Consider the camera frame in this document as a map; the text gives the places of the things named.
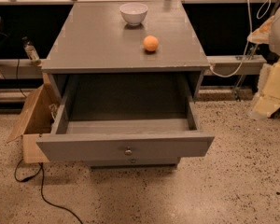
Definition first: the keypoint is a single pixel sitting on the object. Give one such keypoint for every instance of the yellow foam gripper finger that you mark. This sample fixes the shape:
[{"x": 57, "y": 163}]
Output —
[{"x": 266, "y": 101}]

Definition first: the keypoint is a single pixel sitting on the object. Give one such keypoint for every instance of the orange fruit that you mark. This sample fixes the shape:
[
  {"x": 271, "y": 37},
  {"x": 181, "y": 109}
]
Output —
[{"x": 150, "y": 43}]

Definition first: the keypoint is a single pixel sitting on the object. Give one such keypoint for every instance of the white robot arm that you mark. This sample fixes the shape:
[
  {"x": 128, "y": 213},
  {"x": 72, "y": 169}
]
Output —
[{"x": 267, "y": 100}]

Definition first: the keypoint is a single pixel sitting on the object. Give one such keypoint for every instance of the open grey top drawer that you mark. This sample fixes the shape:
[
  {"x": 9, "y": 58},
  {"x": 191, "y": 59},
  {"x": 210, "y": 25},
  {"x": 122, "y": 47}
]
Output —
[{"x": 103, "y": 115}]

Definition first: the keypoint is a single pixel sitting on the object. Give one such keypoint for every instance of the grey wooden drawer cabinet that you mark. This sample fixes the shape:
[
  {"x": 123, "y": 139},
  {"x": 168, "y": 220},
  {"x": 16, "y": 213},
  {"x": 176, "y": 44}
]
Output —
[{"x": 96, "y": 40}]

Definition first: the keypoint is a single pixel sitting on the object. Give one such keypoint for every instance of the round metal drawer knob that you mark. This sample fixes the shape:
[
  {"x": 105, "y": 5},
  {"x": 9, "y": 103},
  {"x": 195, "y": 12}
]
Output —
[{"x": 128, "y": 152}]

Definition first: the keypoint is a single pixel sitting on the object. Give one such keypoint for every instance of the white ceramic bowl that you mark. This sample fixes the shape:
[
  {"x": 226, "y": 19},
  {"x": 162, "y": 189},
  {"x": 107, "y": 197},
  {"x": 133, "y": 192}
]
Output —
[{"x": 133, "y": 13}]

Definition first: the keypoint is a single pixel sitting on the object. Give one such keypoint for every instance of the brown cardboard box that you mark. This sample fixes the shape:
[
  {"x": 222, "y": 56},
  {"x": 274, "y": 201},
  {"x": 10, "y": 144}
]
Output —
[{"x": 35, "y": 120}]

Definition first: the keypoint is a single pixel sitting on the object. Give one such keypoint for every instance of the clear plastic bottle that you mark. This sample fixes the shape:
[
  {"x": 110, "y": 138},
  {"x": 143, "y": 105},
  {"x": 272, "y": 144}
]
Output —
[{"x": 30, "y": 50}]

